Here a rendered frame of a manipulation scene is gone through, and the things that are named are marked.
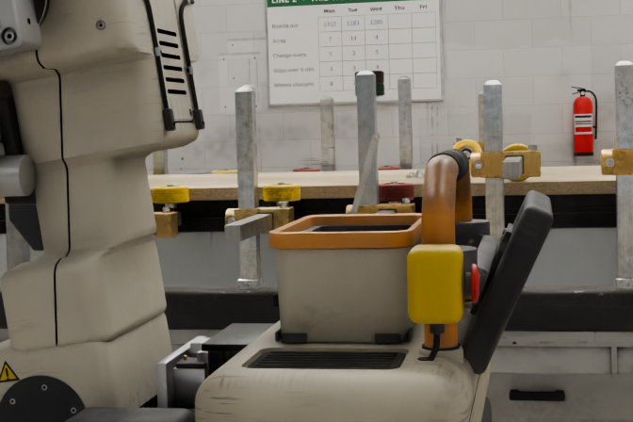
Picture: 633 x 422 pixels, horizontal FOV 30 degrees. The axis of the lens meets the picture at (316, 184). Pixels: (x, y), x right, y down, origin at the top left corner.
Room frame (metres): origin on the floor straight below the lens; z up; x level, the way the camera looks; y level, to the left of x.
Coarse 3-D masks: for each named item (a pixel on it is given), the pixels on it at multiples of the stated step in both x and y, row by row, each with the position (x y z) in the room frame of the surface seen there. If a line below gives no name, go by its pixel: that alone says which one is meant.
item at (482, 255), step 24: (528, 192) 1.36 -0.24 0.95; (528, 216) 1.14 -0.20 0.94; (552, 216) 1.14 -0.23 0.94; (456, 240) 1.40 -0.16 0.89; (480, 240) 1.39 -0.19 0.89; (504, 240) 1.22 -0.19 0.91; (528, 240) 1.14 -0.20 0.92; (480, 264) 1.14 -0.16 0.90; (504, 264) 1.14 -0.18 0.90; (528, 264) 1.14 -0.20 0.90; (480, 288) 1.12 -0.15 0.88; (504, 288) 1.14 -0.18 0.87; (480, 312) 1.15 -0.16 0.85; (504, 312) 1.14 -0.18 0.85; (480, 336) 1.14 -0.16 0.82; (480, 360) 1.14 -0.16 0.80
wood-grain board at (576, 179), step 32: (192, 192) 2.62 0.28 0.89; (224, 192) 2.61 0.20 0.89; (320, 192) 2.57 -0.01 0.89; (352, 192) 2.55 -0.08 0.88; (416, 192) 2.53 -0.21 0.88; (480, 192) 2.50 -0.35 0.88; (512, 192) 2.49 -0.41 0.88; (544, 192) 2.47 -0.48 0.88; (576, 192) 2.46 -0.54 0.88; (608, 192) 2.45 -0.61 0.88
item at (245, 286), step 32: (0, 288) 2.53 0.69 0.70; (192, 288) 2.44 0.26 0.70; (224, 288) 2.43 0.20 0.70; (256, 288) 2.39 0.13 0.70; (544, 288) 2.30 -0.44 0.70; (576, 288) 2.28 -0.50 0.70; (608, 288) 2.27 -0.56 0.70; (0, 320) 2.48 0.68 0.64; (192, 320) 2.40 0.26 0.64; (224, 320) 2.39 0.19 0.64; (256, 320) 2.37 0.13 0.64; (512, 320) 2.28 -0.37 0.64; (544, 320) 2.26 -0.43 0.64; (576, 320) 2.25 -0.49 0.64; (608, 320) 2.24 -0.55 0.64
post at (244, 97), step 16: (240, 96) 2.40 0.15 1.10; (240, 112) 2.40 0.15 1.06; (240, 128) 2.40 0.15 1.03; (240, 144) 2.40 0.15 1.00; (256, 144) 2.43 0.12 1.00; (240, 160) 2.40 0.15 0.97; (256, 160) 2.42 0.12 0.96; (240, 176) 2.40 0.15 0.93; (256, 176) 2.42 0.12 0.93; (240, 192) 2.40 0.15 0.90; (256, 192) 2.41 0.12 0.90; (240, 208) 2.40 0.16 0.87; (256, 240) 2.40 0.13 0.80; (240, 256) 2.40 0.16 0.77; (256, 256) 2.40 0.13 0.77; (240, 272) 2.40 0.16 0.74; (256, 272) 2.40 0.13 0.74
